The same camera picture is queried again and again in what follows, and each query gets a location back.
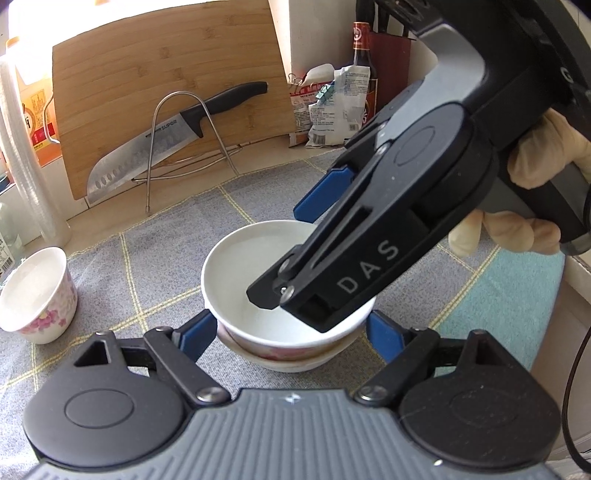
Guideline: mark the white crumpled seasoning bag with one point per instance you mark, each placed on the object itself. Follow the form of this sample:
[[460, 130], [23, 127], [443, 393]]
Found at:
[[337, 115]]

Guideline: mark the red and white seasoning bag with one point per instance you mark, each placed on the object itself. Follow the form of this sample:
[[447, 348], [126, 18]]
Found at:
[[298, 106]]

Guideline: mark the orange cooking wine jug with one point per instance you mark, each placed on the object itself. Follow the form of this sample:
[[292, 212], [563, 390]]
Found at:
[[34, 115]]

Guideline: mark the white clipped bag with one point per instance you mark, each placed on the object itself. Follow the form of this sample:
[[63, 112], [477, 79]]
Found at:
[[318, 71]]

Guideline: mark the metal binder clip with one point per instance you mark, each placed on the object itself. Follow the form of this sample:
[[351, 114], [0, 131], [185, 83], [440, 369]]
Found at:
[[293, 79]]

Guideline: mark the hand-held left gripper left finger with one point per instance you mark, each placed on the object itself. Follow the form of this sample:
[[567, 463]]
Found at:
[[198, 332]]

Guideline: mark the bamboo cutting board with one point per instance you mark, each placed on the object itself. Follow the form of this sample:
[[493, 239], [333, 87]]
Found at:
[[138, 60]]

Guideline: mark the person's right hand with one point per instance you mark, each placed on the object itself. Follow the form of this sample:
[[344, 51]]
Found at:
[[545, 152]]

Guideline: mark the dark red knife block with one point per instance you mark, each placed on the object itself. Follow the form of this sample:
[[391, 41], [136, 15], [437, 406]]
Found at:
[[390, 69]]

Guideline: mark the dark soy sauce bottle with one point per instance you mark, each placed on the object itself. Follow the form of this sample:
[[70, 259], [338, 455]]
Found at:
[[362, 50]]

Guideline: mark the grey and teal checked cloth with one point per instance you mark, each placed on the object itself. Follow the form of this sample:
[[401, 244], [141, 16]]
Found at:
[[152, 249]]

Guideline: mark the teal binder clip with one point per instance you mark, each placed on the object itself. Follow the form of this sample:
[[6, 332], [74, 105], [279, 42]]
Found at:
[[325, 91]]

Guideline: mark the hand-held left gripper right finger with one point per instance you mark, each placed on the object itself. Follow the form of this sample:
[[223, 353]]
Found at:
[[383, 337]]

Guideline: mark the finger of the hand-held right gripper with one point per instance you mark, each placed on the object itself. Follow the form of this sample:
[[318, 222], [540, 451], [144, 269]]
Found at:
[[272, 286], [318, 198]]

